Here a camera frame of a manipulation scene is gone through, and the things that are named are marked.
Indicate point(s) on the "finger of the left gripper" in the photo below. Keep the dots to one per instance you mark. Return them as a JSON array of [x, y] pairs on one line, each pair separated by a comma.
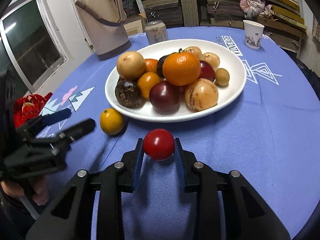
[[38, 123], [74, 132]]

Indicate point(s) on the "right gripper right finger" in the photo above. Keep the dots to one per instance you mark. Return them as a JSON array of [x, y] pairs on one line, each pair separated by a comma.
[[227, 205]]

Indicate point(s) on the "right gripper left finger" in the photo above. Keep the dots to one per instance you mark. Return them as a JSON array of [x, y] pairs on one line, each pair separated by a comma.
[[69, 215]]

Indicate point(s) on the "yellow tomato off plate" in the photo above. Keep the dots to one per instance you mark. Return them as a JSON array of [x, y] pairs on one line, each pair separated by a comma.
[[111, 121]]

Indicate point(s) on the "red cherry tomato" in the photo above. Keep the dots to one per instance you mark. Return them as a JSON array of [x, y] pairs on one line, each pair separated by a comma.
[[159, 144]]

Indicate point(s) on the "orange-yellow round fruit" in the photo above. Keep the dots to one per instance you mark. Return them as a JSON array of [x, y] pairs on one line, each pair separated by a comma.
[[130, 65]]

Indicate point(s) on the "yellow-orange tomato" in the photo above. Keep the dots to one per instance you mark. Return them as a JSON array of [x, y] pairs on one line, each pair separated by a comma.
[[146, 82]]

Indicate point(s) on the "dark red plum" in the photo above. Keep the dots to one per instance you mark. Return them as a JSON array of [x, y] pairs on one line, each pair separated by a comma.
[[164, 97], [207, 71]]

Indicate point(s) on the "orange mandarin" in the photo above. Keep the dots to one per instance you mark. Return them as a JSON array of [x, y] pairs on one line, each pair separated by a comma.
[[151, 65], [181, 69]]

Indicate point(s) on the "dark purple passion fruit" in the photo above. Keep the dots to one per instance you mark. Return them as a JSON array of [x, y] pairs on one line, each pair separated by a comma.
[[159, 68]]

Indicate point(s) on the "tan spotted pepino fruit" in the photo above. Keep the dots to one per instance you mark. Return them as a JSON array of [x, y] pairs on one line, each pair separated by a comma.
[[201, 95]]

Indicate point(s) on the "small tan longan fruit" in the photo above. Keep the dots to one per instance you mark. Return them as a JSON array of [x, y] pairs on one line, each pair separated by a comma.
[[222, 77]]

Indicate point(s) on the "pale orange round fruit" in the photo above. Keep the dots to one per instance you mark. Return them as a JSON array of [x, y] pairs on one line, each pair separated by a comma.
[[212, 59]]

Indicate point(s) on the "blue patterned tablecloth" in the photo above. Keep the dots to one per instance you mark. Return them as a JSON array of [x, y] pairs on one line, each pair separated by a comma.
[[270, 134]]

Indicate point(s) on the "beige thermos jug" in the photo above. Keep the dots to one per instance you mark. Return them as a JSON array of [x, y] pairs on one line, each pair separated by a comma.
[[104, 23]]

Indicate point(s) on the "white drink can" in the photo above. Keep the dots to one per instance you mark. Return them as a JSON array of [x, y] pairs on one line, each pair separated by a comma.
[[156, 32]]

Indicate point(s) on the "white round plate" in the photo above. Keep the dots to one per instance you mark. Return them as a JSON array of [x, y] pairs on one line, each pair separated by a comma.
[[227, 94]]

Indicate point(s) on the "white paper cup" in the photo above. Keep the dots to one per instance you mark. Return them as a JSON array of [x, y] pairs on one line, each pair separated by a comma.
[[253, 33]]

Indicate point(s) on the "wooden storage shelf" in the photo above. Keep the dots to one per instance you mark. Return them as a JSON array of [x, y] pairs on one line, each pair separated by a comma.
[[285, 26]]

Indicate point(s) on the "pink crumpled cloth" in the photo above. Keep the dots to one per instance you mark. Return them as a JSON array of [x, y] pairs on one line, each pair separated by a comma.
[[255, 8]]

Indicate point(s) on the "window with metal frame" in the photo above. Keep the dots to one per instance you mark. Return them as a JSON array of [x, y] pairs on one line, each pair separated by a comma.
[[31, 45]]

